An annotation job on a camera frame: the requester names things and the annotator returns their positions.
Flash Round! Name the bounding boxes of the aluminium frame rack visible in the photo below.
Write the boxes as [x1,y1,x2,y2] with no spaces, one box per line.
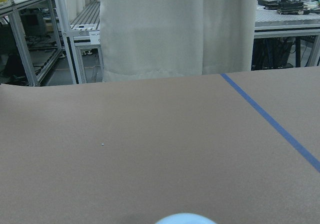
[0,0,104,86]

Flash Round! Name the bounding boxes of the metal workbench table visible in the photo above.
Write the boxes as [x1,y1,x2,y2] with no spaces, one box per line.
[251,5,320,70]

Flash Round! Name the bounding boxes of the light blue call bell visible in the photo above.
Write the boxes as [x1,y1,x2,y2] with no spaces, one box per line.
[156,213,216,224]

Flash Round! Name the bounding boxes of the beige curtain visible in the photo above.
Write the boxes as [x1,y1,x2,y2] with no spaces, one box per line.
[100,0,256,81]

